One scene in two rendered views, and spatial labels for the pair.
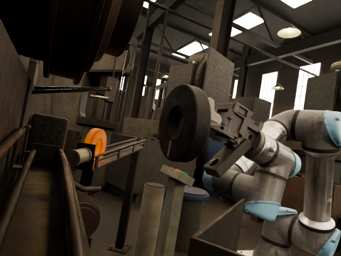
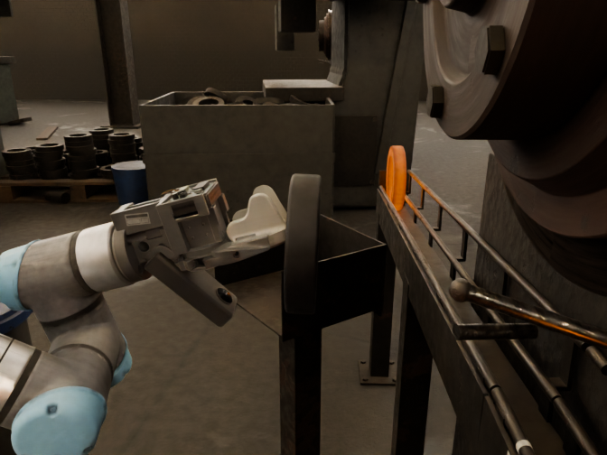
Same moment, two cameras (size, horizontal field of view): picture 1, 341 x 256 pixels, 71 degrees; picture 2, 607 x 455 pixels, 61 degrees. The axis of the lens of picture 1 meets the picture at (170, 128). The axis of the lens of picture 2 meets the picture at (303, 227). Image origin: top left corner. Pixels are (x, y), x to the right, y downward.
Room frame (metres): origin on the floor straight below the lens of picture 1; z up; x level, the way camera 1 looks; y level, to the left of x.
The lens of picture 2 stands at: (0.95, 0.24, 1.03)
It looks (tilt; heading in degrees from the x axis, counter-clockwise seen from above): 20 degrees down; 209
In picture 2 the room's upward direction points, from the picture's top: straight up
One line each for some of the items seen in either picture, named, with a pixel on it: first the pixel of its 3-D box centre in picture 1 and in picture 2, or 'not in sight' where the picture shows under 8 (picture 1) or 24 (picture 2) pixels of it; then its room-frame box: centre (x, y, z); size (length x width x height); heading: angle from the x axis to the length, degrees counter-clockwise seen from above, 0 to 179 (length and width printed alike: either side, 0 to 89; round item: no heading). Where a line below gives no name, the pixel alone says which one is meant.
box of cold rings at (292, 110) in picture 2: not in sight; (246, 154); (-1.61, -1.60, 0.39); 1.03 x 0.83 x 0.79; 121
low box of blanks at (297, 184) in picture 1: (300, 201); not in sight; (2.78, -1.62, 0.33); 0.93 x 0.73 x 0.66; 34
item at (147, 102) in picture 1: (147, 120); not in sight; (9.81, 0.98, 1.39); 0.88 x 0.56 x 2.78; 177
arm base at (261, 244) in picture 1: (273, 250); not in sight; (1.01, -0.51, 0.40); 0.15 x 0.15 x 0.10
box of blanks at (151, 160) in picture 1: (148, 164); not in sight; (3.30, 0.22, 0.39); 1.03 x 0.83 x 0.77; 132
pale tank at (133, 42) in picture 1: (116, 92); not in sight; (9.35, 2.32, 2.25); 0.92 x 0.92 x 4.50
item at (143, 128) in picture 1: (144, 146); not in sight; (5.02, 0.47, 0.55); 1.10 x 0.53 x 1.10; 47
